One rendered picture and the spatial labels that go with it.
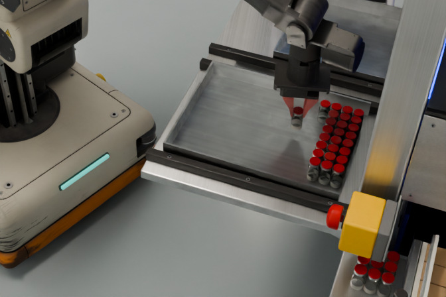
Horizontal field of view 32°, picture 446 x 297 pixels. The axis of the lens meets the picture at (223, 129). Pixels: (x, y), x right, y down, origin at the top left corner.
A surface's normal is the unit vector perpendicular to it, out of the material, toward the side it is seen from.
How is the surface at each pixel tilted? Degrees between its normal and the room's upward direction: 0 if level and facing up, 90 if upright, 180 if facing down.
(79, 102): 0
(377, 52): 0
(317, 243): 0
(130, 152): 90
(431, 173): 90
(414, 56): 90
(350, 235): 90
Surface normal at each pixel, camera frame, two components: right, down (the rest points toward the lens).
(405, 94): -0.34, 0.66
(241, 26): 0.04, -0.71
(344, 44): -0.06, -0.45
